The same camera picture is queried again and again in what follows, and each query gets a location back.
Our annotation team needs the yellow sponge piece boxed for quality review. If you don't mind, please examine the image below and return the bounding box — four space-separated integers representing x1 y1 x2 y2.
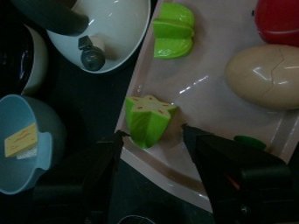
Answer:
3 122 39 158

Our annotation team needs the black and white bowl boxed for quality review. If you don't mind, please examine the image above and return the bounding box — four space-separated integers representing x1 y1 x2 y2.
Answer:
0 23 50 97

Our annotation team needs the green starfruit piece ridged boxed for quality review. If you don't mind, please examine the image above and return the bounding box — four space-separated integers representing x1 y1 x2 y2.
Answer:
150 2 196 60

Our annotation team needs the light blue toy bowl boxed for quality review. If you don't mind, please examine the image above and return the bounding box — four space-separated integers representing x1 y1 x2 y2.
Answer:
0 94 67 196

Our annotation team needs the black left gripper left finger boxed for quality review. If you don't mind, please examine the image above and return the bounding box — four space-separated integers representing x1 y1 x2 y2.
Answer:
31 129 130 224

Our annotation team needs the tan toy egg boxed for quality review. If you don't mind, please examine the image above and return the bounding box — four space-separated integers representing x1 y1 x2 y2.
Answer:
224 43 299 111

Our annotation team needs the green star fruit toy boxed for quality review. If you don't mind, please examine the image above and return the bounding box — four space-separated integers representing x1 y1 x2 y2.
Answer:
124 94 178 150

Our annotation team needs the small orange toy green leaf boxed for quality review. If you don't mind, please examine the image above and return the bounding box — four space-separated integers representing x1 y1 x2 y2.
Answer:
226 135 268 191

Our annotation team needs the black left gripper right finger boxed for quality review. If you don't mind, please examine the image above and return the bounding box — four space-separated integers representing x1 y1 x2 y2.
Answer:
181 124 299 224

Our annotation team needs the red toy fruit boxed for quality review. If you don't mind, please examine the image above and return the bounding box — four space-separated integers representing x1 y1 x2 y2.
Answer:
252 0 299 47

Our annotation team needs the pink rectangular tray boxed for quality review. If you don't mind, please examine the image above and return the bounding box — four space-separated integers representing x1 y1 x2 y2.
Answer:
114 0 299 214

